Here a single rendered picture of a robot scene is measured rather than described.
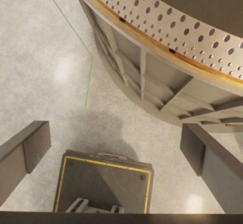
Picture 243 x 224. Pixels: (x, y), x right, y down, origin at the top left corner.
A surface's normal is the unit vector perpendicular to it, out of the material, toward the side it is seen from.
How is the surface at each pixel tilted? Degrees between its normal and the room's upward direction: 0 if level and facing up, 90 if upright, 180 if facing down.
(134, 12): 43
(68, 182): 0
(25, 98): 0
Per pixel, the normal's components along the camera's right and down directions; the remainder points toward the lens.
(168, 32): -0.47, 0.45
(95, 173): -0.11, -0.14
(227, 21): -0.48, 0.70
